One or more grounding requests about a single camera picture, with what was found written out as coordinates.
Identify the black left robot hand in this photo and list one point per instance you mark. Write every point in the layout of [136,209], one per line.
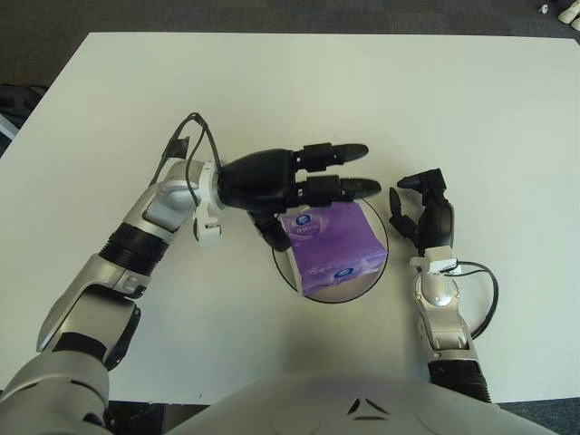
[258,181]

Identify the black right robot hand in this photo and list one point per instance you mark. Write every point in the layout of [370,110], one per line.
[439,219]

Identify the purple tissue paper pack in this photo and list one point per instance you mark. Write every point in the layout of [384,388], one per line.
[335,244]

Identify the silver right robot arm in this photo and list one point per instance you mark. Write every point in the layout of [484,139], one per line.
[437,294]

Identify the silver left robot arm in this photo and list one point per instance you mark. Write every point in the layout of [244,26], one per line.
[136,235]

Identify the white plate with black rim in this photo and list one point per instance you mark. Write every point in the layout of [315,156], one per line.
[353,294]

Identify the silver robot torso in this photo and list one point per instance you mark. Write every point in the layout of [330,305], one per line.
[290,408]

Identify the small white floor object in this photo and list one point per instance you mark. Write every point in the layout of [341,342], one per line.
[544,8]

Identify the white robot foot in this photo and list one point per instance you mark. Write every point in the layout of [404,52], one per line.
[571,15]

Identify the black bag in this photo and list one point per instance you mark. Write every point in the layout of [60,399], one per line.
[13,102]

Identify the white furniture edge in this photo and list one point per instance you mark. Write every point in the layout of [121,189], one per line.
[5,128]

